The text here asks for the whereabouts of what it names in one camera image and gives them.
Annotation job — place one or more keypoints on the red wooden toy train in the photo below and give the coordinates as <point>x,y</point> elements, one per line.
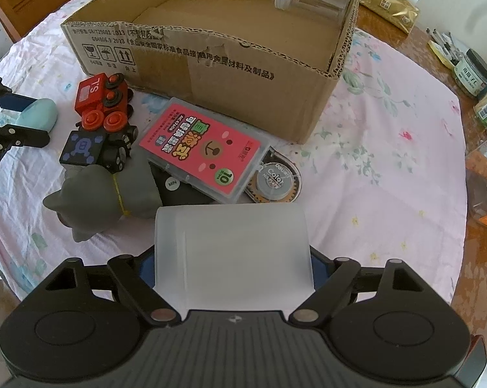
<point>103,102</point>

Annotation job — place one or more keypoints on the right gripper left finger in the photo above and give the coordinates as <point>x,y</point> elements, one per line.
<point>84,320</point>

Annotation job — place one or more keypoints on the black toy train car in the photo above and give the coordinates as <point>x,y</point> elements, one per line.
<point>101,148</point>

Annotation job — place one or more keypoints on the pink card game box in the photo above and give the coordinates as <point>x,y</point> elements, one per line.
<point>215,154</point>

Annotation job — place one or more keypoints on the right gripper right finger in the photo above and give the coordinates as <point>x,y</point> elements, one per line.
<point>383,322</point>

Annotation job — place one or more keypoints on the light blue oval case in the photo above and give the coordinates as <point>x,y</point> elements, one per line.
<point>41,115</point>

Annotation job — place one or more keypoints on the open cardboard box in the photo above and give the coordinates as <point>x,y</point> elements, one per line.
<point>246,59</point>

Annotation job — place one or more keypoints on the gold tissue pack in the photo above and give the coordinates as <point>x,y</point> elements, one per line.
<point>400,13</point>

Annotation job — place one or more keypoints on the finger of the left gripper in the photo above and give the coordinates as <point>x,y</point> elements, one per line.
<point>17,136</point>
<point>12,101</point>

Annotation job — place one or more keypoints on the dark glass jar green label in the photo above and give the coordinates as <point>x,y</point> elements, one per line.
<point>471,73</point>

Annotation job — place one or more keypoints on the white translucent plastic box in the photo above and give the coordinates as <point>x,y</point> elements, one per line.
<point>233,257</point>

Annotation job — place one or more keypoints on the correction tape dispenser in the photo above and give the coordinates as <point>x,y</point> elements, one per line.
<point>277,179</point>

